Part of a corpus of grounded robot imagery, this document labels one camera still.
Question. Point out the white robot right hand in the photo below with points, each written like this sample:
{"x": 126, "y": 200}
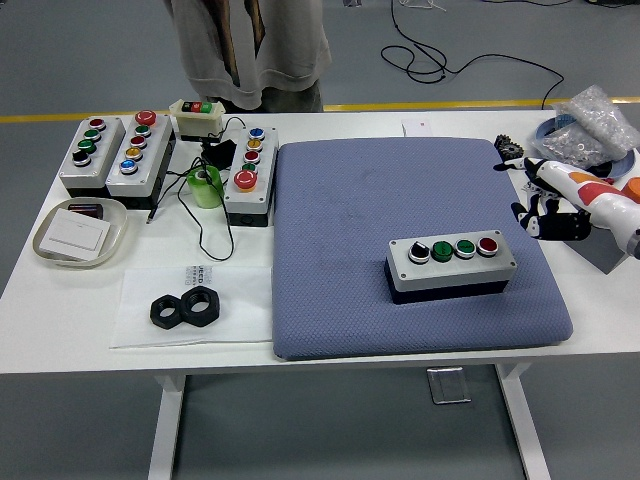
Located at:
{"x": 595, "y": 200}

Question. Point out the grey four-button control box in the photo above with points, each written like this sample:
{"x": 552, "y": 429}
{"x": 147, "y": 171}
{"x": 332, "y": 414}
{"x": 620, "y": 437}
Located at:
{"x": 450, "y": 272}

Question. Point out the narrow grey five-button box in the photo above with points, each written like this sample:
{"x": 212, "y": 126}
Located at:
{"x": 250, "y": 200}

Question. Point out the wide grey five-button box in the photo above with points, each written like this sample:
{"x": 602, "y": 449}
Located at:
{"x": 150, "y": 165}

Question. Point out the orange cylinder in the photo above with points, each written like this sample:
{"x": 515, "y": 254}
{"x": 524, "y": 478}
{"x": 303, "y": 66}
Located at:
{"x": 634, "y": 189}

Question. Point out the blue and white plate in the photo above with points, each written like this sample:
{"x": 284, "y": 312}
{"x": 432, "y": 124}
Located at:
{"x": 625, "y": 167}

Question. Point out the grey metal block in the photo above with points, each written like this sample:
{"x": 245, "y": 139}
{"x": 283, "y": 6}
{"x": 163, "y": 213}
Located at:
{"x": 605, "y": 255}

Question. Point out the clear bag of washers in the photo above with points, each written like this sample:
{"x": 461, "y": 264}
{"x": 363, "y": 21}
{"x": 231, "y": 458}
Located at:
{"x": 565, "y": 145}

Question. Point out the bubble wrap bag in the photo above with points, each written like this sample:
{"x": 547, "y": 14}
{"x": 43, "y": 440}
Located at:
{"x": 600, "y": 115}

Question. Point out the black gear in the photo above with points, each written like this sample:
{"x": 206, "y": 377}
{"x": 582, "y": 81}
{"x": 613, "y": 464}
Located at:
{"x": 506, "y": 147}

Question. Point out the white card with red dot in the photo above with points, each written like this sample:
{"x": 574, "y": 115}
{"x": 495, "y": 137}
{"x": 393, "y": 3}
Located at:
{"x": 415, "y": 129}

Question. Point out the white table leg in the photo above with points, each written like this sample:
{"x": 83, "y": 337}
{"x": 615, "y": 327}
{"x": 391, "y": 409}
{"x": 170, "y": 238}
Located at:
{"x": 525, "y": 425}
{"x": 167, "y": 425}

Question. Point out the blue-grey padded mat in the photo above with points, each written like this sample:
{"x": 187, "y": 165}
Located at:
{"x": 350, "y": 250}

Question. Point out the person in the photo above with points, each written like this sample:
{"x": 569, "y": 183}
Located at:
{"x": 280, "y": 50}

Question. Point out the black power adapter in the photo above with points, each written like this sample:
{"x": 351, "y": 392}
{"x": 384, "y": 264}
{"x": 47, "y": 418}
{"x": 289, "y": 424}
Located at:
{"x": 220, "y": 152}

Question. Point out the green tape roll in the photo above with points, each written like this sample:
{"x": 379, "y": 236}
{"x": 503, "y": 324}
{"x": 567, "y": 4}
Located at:
{"x": 205, "y": 195}

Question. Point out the large black hex nut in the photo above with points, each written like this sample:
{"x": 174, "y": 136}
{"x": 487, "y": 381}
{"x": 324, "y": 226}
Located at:
{"x": 211, "y": 312}

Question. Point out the small black hex nut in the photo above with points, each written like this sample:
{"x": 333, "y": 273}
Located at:
{"x": 156, "y": 317}

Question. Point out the white shallow tray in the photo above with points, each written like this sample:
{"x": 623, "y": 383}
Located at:
{"x": 118, "y": 220}

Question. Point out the grey box with black knob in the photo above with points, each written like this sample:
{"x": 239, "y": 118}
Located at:
{"x": 107, "y": 145}

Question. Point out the dark red small block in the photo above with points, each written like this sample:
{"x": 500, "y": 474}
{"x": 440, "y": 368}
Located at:
{"x": 85, "y": 207}

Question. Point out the cream switch box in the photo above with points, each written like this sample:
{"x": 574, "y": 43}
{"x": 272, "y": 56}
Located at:
{"x": 195, "y": 119}

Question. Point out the white wall switch plate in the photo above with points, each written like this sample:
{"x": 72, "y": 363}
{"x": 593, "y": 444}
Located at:
{"x": 75, "y": 232}

